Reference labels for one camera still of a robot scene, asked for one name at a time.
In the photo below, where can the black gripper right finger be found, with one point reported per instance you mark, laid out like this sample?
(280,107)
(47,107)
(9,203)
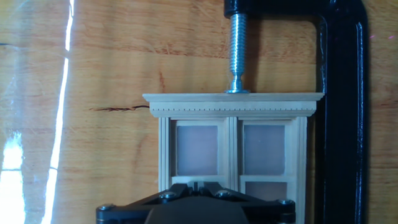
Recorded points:
(273,212)

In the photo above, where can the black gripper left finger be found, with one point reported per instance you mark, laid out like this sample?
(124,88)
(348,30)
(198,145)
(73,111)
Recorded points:
(124,212)

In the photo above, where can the small wooden compartment box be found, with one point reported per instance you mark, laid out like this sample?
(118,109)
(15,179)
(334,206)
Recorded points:
(233,104)

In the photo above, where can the black C-clamp with silver screw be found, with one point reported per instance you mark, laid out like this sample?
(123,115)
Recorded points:
(342,124)

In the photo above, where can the brown wooden board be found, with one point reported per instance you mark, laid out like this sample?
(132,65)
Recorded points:
(109,62)

